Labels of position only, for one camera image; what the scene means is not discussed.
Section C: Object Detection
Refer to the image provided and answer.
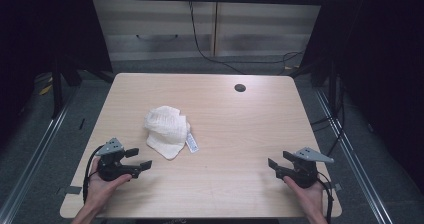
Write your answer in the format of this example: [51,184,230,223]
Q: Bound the long black wall cable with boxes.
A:
[188,0,305,76]

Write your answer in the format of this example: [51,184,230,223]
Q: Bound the metal floor rail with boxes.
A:
[0,85,81,224]
[313,86,396,224]

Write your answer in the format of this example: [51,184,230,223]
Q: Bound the person's left hand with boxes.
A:
[84,157,133,216]

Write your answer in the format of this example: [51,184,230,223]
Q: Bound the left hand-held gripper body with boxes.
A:
[94,137,141,182]

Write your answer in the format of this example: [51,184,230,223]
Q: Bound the white flower-print cloth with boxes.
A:
[143,105,201,161]

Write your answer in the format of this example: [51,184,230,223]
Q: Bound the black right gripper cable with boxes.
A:
[316,171,335,224]

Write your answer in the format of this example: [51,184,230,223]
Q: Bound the black curtain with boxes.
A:
[0,0,114,148]
[299,0,424,193]

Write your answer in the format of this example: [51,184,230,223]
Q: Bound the dark cabinet handle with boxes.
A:
[135,33,180,42]

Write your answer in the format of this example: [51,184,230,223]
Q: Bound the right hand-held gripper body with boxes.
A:
[275,146,335,189]

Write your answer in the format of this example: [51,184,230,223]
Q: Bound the black floor cable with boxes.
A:
[310,77,347,158]

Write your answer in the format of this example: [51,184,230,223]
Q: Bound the person's right hand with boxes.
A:
[283,175,325,216]

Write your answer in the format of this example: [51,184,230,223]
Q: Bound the beige cabinet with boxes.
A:
[87,0,330,62]

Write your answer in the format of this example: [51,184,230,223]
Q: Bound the black metal stand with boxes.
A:
[50,55,65,119]

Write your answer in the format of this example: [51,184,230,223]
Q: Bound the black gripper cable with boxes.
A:
[82,144,105,205]
[316,171,335,224]

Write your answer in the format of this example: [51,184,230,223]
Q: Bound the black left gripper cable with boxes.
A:
[82,144,105,205]

